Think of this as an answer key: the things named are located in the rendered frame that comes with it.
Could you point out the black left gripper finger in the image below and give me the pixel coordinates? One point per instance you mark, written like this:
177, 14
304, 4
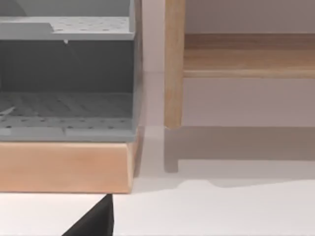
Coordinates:
98, 218

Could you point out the pale wooden drawer front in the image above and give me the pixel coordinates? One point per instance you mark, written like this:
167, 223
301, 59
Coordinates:
64, 167

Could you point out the grey pierced drawer inside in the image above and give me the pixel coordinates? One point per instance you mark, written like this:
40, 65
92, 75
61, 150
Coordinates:
66, 115

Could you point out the wooden cupboard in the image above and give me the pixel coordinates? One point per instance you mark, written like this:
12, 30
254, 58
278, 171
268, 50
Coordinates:
73, 24

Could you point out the wooden open shelf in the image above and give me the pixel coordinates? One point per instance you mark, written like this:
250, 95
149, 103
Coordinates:
246, 61

